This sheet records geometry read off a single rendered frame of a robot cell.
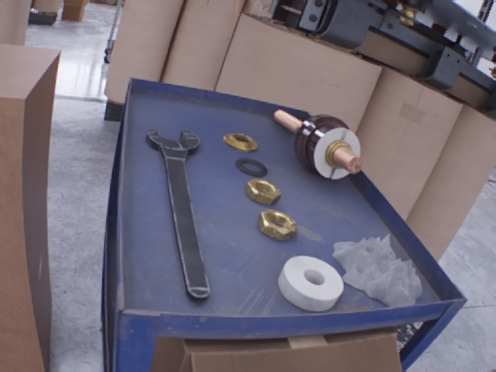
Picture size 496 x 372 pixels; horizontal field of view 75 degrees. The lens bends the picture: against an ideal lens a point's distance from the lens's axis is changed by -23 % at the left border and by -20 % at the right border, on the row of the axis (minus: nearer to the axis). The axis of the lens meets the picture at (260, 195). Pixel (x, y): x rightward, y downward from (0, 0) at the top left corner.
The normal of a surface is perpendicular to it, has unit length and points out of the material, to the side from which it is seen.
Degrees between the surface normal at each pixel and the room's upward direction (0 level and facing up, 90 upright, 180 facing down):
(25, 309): 90
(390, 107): 90
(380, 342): 26
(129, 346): 90
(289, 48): 90
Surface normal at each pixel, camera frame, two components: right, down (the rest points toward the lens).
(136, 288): 0.31, -0.83
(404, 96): -0.29, 0.39
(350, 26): 0.30, 0.56
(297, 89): 0.07, 0.52
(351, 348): 0.40, -0.50
